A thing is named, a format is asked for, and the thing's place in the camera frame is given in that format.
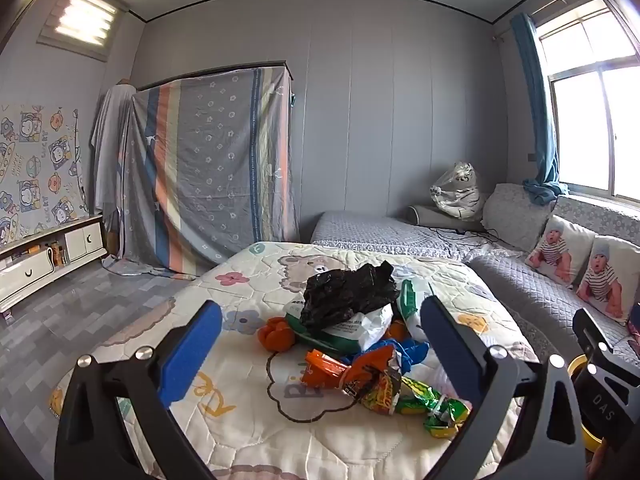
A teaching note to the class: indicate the light grey hanging cloth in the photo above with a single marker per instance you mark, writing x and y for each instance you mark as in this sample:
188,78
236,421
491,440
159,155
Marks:
107,160

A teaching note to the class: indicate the blue curtain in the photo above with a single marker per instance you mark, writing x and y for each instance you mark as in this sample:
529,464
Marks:
537,110

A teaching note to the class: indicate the blue plastic bag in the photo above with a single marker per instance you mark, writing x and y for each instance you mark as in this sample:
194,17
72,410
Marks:
405,352

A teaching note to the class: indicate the black plastic bag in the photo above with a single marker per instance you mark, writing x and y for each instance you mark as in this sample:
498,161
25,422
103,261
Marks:
345,295

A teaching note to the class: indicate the cartoon printed wall cloth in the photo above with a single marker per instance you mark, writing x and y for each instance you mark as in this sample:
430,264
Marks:
35,170

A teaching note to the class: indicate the white and green packet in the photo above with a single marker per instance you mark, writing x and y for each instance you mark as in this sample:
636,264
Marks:
412,310
357,332

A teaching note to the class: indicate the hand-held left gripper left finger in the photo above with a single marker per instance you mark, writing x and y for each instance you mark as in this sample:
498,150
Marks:
190,355

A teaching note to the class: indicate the grey quilted sofa cushion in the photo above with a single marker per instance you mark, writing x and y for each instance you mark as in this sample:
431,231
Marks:
515,215

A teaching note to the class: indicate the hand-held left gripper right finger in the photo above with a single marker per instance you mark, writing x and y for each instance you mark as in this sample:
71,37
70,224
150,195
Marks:
450,355

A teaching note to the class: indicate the red and yellow snack wrapper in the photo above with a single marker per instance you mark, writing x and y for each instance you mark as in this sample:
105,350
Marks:
380,390

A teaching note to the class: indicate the dark grey bolster pillow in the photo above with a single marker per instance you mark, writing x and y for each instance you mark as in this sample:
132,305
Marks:
430,217

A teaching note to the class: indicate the green snack wrapper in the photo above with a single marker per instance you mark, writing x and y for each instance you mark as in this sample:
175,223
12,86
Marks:
440,410

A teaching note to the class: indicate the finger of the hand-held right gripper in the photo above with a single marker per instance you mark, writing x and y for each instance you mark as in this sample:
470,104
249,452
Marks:
592,332

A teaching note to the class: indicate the grey quilted sofa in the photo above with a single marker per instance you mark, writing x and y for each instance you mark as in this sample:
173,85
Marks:
525,295

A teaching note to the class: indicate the bear and flower printed quilt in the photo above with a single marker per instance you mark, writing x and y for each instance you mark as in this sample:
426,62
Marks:
250,425

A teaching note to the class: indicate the baby print pillow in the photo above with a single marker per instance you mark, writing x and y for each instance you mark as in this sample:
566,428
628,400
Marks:
607,280
555,252

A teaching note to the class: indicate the white TV cabinet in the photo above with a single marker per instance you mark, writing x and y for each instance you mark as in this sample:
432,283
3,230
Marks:
30,275

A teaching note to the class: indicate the window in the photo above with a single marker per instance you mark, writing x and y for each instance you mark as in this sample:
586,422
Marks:
585,130

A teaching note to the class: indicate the plush tiger in plastic bag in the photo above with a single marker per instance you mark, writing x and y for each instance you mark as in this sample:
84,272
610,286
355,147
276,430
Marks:
460,195

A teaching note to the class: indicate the striped grey bed sheet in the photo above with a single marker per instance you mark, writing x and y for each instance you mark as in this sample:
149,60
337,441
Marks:
215,160

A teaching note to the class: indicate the yellow trash bin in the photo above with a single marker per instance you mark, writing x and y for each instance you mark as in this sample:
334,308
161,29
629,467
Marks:
592,441

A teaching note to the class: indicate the orange snack wrapper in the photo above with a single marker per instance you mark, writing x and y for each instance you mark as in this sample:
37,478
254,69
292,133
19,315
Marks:
322,367

